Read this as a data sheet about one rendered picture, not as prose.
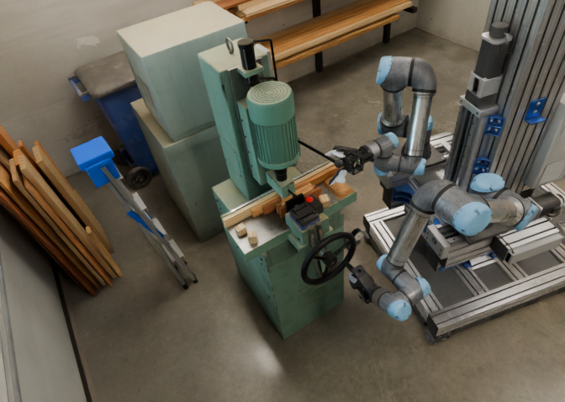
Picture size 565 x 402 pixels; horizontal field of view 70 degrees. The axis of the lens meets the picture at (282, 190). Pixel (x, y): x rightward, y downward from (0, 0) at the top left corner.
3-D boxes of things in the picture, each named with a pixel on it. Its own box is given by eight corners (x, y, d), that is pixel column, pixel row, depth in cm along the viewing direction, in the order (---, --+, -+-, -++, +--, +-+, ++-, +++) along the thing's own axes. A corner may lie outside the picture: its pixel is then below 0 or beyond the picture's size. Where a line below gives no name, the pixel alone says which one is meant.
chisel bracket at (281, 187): (282, 201, 180) (281, 187, 174) (267, 184, 189) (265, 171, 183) (297, 194, 182) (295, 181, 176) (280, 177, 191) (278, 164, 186)
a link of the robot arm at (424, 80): (443, 59, 166) (423, 172, 181) (415, 57, 170) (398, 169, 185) (444, 58, 156) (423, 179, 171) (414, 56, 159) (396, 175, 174)
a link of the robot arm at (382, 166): (396, 179, 179) (398, 160, 172) (371, 175, 183) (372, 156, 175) (398, 168, 185) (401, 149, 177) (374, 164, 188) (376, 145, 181)
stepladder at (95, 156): (180, 295, 264) (79, 171, 177) (165, 270, 279) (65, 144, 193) (201, 280, 268) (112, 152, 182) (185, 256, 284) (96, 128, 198)
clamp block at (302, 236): (302, 247, 171) (301, 234, 164) (285, 227, 179) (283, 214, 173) (330, 230, 175) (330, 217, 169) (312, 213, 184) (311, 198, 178)
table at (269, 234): (256, 278, 166) (255, 270, 161) (224, 232, 185) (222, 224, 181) (370, 211, 185) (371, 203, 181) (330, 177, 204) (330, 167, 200)
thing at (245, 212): (226, 228, 179) (224, 221, 175) (224, 225, 180) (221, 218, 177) (334, 171, 198) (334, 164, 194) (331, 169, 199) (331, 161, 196)
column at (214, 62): (248, 203, 203) (218, 72, 153) (229, 179, 217) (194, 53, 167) (286, 183, 210) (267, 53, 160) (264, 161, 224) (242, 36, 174)
